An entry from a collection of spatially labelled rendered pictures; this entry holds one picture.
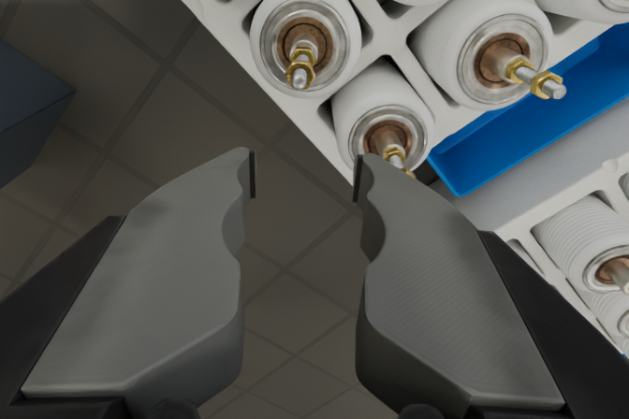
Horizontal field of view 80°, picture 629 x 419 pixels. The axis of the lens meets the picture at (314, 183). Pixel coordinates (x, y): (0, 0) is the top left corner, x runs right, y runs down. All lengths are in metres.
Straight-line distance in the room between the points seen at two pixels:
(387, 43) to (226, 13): 0.16
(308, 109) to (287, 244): 0.39
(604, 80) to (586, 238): 0.22
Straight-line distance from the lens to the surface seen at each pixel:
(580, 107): 0.63
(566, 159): 0.61
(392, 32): 0.42
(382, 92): 0.36
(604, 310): 0.66
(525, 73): 0.33
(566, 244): 0.57
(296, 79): 0.24
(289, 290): 0.85
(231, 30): 0.42
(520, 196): 0.59
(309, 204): 0.70
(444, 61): 0.37
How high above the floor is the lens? 0.58
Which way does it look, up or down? 59 degrees down
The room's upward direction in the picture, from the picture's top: 179 degrees clockwise
